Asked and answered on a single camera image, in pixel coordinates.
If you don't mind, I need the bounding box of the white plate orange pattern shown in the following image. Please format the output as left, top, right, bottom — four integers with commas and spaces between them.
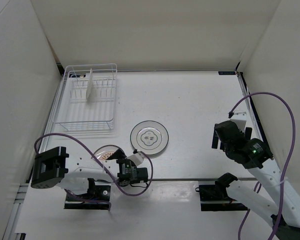
93, 144, 120, 162

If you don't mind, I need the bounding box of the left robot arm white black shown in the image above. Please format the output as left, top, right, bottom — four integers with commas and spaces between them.
31, 145, 149, 200

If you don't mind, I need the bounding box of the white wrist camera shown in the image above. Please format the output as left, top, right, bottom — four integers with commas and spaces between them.
229, 110, 247, 132
127, 149, 145, 167

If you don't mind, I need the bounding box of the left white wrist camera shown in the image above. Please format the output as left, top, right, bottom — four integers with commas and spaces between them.
127, 149, 145, 167

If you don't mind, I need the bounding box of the white wire dish rack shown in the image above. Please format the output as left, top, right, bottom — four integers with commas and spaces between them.
53, 63, 118, 132

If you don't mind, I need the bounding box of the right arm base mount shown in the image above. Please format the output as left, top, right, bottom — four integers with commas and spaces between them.
195, 173, 248, 212

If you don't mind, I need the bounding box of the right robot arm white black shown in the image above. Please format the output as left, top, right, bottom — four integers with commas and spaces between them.
214, 120, 300, 240

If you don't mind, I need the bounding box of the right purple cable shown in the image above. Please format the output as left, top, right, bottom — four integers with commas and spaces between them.
227, 91, 296, 240

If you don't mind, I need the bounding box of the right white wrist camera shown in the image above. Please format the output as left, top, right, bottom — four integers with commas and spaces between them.
229, 110, 247, 132

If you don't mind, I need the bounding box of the white plate green rim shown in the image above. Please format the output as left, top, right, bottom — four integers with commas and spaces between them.
130, 120, 169, 156

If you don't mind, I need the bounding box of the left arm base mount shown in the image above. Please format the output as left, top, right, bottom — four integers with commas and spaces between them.
64, 178, 111, 211

